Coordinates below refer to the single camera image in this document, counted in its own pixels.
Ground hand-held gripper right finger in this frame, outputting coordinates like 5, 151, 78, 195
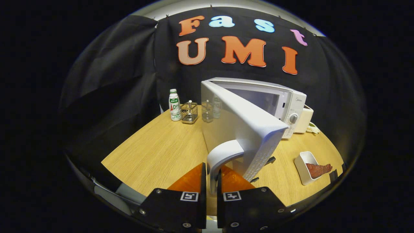
216, 165, 295, 233

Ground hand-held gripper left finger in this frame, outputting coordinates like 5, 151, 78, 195
133, 162, 207, 233

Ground white microwave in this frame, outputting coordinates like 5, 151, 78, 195
201, 77, 308, 194

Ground red meat piece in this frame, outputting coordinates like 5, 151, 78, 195
306, 163, 333, 179

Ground white bottle with green label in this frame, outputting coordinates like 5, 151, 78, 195
169, 89, 182, 122

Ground white rectangular dish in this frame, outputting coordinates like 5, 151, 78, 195
294, 151, 324, 186

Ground white toaster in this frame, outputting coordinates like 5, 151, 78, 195
294, 104, 314, 134

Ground wire mesh holder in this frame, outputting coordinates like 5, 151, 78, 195
180, 100, 198, 124

